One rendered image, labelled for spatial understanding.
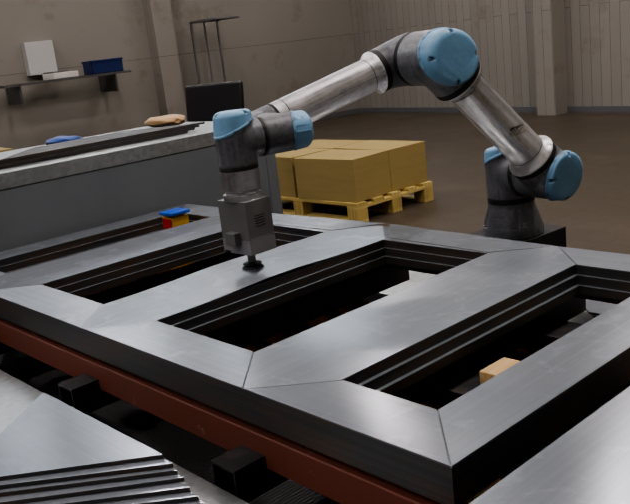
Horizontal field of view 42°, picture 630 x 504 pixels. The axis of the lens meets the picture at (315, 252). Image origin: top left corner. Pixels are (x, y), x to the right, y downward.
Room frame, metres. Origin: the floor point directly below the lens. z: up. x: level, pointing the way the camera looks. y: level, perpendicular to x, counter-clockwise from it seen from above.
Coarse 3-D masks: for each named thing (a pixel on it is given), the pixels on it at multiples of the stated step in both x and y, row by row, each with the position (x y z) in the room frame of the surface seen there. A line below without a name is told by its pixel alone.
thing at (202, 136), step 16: (144, 128) 2.95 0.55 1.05; (208, 128) 2.65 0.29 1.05; (128, 144) 2.44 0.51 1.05; (144, 144) 2.38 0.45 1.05; (160, 144) 2.39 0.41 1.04; (176, 144) 2.43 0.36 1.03; (192, 144) 2.46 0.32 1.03; (208, 144) 2.50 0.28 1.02; (48, 160) 2.26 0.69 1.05; (64, 160) 2.21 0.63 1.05; (80, 160) 2.22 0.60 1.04; (96, 160) 2.25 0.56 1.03; (112, 160) 2.29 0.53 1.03; (128, 160) 2.32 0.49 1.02; (0, 176) 2.08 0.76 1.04; (16, 176) 2.11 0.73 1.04; (32, 176) 2.13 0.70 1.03; (48, 176) 2.16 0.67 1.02; (64, 176) 2.19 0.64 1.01
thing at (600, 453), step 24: (600, 408) 0.84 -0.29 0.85; (624, 408) 0.83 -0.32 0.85; (576, 432) 0.79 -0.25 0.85; (600, 432) 0.78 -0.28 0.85; (624, 432) 0.78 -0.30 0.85; (552, 456) 0.75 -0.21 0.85; (576, 456) 0.74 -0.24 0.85; (600, 456) 0.74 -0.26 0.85; (624, 456) 0.73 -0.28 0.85; (504, 480) 0.71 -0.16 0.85; (528, 480) 0.71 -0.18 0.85; (552, 480) 0.70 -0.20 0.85; (576, 480) 0.70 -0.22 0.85; (600, 480) 0.69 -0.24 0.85; (624, 480) 0.69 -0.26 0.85
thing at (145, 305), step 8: (128, 296) 1.48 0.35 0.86; (136, 296) 1.47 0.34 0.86; (144, 296) 1.46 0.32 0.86; (152, 296) 1.46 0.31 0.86; (104, 304) 1.44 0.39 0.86; (112, 304) 1.44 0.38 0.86; (120, 304) 1.43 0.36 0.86; (128, 304) 1.42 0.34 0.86; (136, 304) 1.42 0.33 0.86; (144, 304) 1.41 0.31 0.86; (152, 304) 1.41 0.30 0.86; (160, 304) 1.40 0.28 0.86; (168, 304) 1.39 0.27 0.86; (176, 304) 1.39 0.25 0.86; (184, 304) 1.38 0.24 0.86; (136, 312) 1.37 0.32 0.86; (144, 312) 1.36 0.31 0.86; (152, 312) 1.36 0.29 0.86; (160, 312) 1.35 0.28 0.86; (168, 312) 1.35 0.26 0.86; (176, 312) 1.34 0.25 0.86
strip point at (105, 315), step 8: (96, 312) 1.40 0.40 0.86; (104, 312) 1.39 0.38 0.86; (112, 312) 1.39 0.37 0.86; (120, 312) 1.38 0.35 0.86; (128, 312) 1.38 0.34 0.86; (88, 320) 1.36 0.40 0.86; (96, 320) 1.35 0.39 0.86; (104, 320) 1.35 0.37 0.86; (112, 320) 1.34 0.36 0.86; (120, 320) 1.33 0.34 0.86; (128, 320) 1.33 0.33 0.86; (136, 320) 1.32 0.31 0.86; (144, 320) 1.32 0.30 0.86; (152, 320) 1.31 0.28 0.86; (80, 328) 1.32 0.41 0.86
